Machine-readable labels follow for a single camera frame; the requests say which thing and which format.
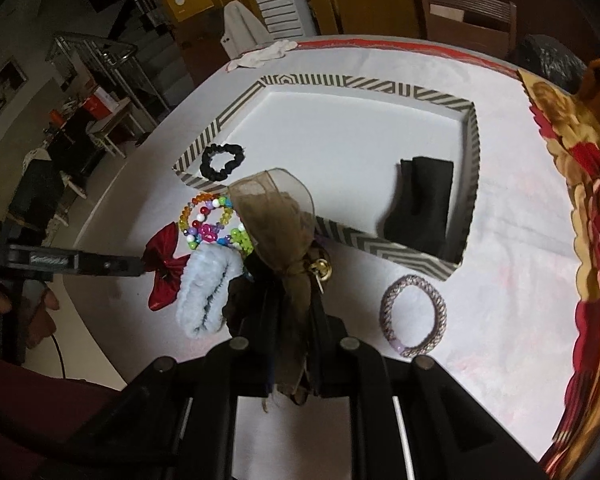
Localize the striped cardboard box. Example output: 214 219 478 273
172 73 482 281

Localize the lavender braided bracelet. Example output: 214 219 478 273
380 274 448 359

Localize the floral red yellow cloth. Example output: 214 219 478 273
517 67 600 477

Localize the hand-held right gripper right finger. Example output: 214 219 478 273
307 282 546 480

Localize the amber bead bracelet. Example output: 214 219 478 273
178 191 231 233

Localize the white fluffy scrunchie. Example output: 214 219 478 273
175 244 246 338

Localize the multicolour bead bracelet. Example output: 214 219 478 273
186 199 255 256

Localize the brown organza bow hair tie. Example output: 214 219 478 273
226 167 337 408

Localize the brown cardboard box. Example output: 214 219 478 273
334 0 422 39

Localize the white crumpled cloth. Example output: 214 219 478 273
226 40 299 72

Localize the black plastic bag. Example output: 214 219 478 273
514 34 589 95

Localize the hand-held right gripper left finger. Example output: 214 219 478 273
42 265 282 480

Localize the white garment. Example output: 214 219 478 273
222 1 272 59

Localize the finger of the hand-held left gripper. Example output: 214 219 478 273
74 251 147 278

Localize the wooden chair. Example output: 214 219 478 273
414 0 519 60

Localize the red satin bow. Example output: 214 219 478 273
145 222 193 312

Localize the black folded cloth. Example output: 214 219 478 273
382 156 456 256

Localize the small white table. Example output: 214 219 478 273
86 99 137 159

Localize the metal rack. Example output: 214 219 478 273
45 31 172 136

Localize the black scrunchie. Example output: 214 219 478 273
200 143 246 182

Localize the white tablecloth with red trim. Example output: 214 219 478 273
72 35 600 463

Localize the person's left hand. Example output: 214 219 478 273
0 280 62 351

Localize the framed picture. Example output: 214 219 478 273
0 59 29 119

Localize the black cable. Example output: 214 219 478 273
50 332 67 380

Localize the person's maroon clothing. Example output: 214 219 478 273
0 349 131 480

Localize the red box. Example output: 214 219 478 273
81 86 119 114

